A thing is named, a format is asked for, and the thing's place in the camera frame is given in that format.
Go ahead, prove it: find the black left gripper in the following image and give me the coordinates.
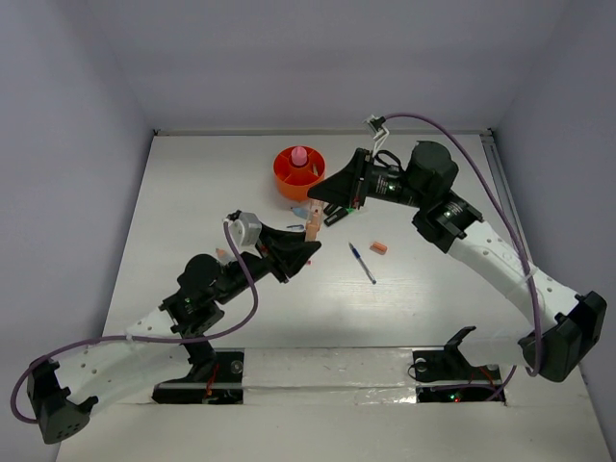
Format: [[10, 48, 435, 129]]
[[214, 222, 320, 305]]

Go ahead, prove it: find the black highlighter orange cap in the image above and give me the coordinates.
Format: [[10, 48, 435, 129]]
[[323, 204, 337, 216]]

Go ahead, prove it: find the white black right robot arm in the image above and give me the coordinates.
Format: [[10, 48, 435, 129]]
[[308, 141, 607, 382]]

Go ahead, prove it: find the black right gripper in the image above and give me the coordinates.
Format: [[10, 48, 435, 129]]
[[308, 146, 430, 209]]

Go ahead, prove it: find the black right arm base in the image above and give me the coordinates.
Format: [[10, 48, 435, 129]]
[[407, 326, 505, 404]]

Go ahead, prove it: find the orange translucent highlighter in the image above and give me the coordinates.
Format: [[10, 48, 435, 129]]
[[305, 200, 323, 242]]

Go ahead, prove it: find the blue translucent highlighter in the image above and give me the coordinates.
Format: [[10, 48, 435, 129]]
[[291, 207, 309, 219]]

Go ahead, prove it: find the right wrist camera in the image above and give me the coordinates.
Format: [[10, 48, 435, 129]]
[[364, 115, 390, 154]]

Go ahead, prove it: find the blue ballpoint pen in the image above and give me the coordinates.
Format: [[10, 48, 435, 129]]
[[348, 242, 377, 285]]

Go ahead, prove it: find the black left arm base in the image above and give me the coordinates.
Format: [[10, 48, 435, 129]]
[[151, 349, 244, 405]]

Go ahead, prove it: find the pink capped sticker bottle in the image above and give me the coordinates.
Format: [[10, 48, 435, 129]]
[[290, 145, 308, 167]]

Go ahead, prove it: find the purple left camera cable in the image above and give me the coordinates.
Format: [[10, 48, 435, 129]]
[[10, 218, 261, 424]]

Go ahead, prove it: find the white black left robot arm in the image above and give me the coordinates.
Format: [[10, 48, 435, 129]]
[[25, 224, 321, 445]]

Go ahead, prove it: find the black highlighter green cap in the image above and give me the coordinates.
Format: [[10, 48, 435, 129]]
[[323, 208, 354, 227]]

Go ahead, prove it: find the orange round divided organizer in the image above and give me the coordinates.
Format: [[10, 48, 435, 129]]
[[272, 145, 326, 202]]

